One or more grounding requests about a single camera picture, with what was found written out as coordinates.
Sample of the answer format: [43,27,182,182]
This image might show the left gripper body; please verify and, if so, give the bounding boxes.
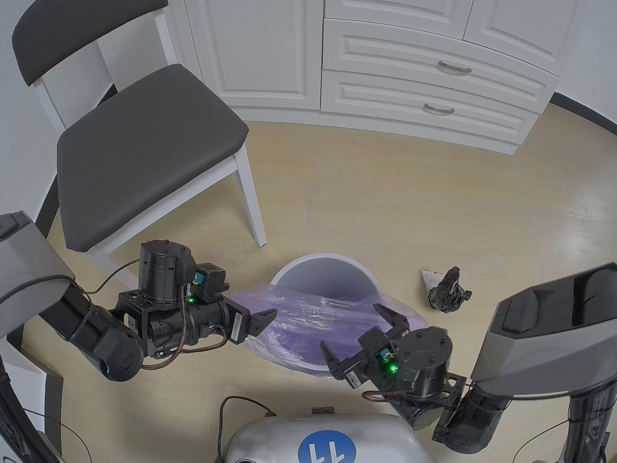
[156,301,251,351]

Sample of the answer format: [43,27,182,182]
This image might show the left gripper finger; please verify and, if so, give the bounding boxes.
[247,308,279,337]

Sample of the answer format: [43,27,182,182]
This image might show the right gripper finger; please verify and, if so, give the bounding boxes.
[320,340,351,381]
[376,304,410,339]

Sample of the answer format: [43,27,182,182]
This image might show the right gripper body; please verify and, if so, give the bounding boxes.
[337,326,410,390]

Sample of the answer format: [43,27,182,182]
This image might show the purple plastic bag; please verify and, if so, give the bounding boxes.
[227,282,430,375]

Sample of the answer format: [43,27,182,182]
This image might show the black plastic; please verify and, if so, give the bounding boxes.
[428,267,472,314]

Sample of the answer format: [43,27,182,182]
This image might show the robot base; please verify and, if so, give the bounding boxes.
[227,405,434,463]

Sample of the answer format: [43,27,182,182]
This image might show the white trash bin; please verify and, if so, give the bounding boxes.
[269,253,387,379]

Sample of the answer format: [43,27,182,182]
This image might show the white chair grey cushions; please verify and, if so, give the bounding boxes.
[12,0,268,283]

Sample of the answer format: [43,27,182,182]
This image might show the white wardrobe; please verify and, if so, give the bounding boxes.
[164,0,586,157]

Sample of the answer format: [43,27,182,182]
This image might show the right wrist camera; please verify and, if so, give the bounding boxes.
[358,327,397,366]

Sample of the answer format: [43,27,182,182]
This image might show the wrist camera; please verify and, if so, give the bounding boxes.
[358,327,397,366]
[194,262,229,304]

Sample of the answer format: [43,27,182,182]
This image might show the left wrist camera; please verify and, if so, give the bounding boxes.
[194,262,229,304]

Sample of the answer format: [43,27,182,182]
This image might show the black cable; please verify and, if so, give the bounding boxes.
[218,395,276,463]

